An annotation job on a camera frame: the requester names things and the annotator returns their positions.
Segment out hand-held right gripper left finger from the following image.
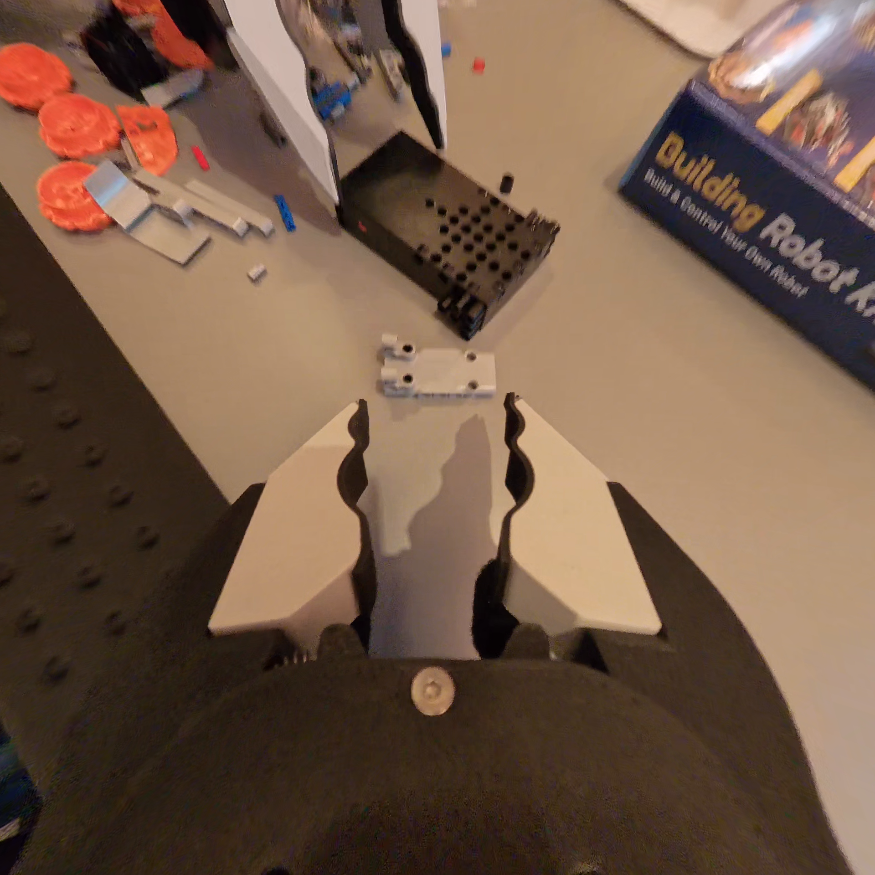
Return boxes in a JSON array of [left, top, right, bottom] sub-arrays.
[[207, 398, 378, 638]]

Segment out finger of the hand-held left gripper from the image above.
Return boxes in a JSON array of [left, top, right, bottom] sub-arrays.
[[381, 0, 448, 150], [222, 0, 341, 206]]

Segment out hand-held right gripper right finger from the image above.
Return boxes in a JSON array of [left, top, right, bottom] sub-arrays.
[[472, 391, 664, 652]]

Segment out black perforated building block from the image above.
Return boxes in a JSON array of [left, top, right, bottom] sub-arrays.
[[338, 131, 561, 340]]

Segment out light grey connector piece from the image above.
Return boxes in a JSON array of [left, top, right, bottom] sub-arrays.
[[379, 333, 498, 399]]

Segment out orange gear wheel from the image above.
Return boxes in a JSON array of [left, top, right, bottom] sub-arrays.
[[37, 93, 123, 160], [36, 160, 113, 233], [0, 42, 75, 112], [113, 0, 213, 72]]

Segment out orange angular part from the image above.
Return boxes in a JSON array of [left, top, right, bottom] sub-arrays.
[[116, 104, 179, 177]]

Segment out black and blue part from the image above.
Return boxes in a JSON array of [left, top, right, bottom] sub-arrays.
[[81, 10, 168, 97]]

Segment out grey long beams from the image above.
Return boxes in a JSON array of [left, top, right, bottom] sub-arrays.
[[133, 170, 274, 239]]

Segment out black dimpled pad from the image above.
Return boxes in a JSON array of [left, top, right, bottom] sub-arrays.
[[0, 185, 230, 753]]

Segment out white stand base board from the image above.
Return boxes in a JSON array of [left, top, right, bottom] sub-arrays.
[[618, 0, 773, 59]]

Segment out blue robot kit box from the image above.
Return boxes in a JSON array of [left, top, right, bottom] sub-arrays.
[[618, 0, 875, 391]]

